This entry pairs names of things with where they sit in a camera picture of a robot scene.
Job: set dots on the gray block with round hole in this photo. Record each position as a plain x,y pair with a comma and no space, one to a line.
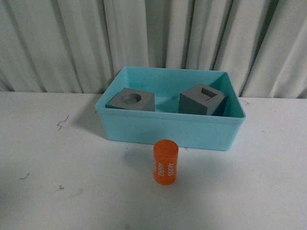
132,99

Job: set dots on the orange cylinder with white numbers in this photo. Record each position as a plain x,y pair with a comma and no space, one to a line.
165,155

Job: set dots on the gray block with square slot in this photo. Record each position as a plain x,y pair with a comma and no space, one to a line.
202,100

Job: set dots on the light blue plastic box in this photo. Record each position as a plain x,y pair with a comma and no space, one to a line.
165,122

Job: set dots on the white pleated curtain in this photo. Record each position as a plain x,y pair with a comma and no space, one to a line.
81,45

